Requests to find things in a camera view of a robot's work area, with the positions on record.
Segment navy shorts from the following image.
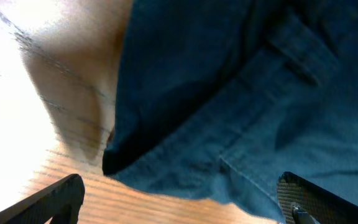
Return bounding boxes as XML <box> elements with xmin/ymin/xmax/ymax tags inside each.
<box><xmin>103</xmin><ymin>0</ymin><xmax>358</xmax><ymax>222</ymax></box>

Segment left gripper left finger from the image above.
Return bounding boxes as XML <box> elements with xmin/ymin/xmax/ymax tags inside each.
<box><xmin>0</xmin><ymin>174</ymin><xmax>85</xmax><ymax>224</ymax></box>

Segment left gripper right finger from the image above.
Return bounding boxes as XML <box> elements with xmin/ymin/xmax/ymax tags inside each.
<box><xmin>277</xmin><ymin>172</ymin><xmax>358</xmax><ymax>224</ymax></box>

